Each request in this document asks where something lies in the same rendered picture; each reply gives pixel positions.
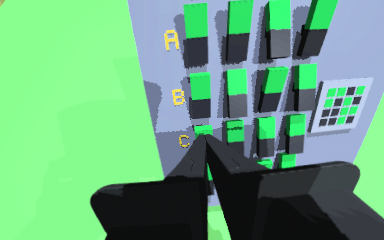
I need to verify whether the light blue switch panel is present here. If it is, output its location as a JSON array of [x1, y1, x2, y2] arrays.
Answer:
[[127, 0, 384, 178]]

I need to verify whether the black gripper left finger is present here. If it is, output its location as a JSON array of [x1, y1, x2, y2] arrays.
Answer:
[[90, 135, 208, 240]]

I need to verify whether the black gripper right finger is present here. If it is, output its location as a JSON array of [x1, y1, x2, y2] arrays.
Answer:
[[204, 134, 361, 240]]

